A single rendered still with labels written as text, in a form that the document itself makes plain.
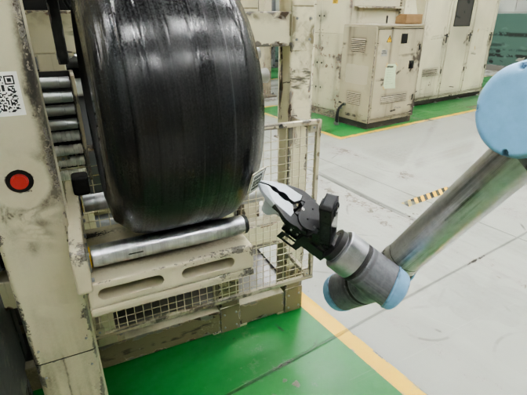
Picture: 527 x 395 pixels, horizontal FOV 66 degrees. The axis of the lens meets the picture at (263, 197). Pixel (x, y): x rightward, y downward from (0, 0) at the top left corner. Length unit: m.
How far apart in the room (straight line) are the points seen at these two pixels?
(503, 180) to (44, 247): 0.87
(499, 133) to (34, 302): 0.91
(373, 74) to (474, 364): 3.96
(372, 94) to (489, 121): 4.82
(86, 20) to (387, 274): 0.70
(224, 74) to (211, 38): 0.06
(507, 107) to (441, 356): 1.56
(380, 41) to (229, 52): 4.70
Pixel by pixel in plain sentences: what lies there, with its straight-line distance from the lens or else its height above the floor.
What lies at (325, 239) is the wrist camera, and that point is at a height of 0.94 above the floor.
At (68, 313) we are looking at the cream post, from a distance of 1.03.
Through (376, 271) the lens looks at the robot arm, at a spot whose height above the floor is 0.88.
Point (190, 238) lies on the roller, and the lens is 0.89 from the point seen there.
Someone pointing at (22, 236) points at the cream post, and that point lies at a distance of 0.93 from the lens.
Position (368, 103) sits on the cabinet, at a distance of 5.40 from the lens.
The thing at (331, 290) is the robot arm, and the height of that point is 0.76.
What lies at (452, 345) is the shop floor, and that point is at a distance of 2.11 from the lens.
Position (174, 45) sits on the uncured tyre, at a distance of 0.69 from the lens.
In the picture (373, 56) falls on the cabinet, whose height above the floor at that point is 0.90.
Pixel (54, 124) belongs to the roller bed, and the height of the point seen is 1.07.
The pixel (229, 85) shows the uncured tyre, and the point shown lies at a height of 1.24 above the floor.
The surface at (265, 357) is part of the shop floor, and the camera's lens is 1.88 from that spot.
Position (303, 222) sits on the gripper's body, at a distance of 0.81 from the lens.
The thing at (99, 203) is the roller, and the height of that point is 0.90.
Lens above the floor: 1.34
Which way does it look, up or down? 24 degrees down
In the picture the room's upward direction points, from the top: straight up
